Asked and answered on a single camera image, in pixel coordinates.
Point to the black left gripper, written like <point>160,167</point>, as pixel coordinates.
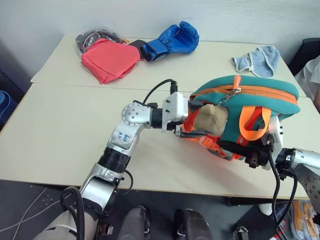
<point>175,125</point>

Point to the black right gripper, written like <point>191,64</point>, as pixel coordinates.
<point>260,157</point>

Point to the orange and teal backpack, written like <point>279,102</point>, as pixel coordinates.
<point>262,85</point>

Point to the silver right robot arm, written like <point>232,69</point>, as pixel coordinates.
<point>305,162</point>

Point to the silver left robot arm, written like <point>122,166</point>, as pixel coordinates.
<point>130,117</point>

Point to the beige plush toy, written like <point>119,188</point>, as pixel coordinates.
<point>211,120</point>

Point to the white shoe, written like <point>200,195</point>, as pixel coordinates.
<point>265,209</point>

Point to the blue boxing glove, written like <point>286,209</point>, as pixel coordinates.
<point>180,37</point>

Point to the dark rounded shape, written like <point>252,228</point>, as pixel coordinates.
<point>136,223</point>
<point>193,225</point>

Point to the light blue cloth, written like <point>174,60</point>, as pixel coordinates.
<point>265,61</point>

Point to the orange packaged goods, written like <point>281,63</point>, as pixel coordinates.
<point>303,217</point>

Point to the person in white shirt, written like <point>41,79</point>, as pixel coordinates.
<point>311,77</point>

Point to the coral red fabric bag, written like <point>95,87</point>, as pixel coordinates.
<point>110,60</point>

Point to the black chair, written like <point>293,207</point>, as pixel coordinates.
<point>308,48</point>

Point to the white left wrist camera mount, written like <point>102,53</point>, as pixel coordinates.
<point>175,107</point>

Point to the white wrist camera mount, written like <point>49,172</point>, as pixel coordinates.
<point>175,107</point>
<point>276,132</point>

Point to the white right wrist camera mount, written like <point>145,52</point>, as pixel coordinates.
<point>276,132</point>

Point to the black table frame bar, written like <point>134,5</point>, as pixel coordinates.
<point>250,201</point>

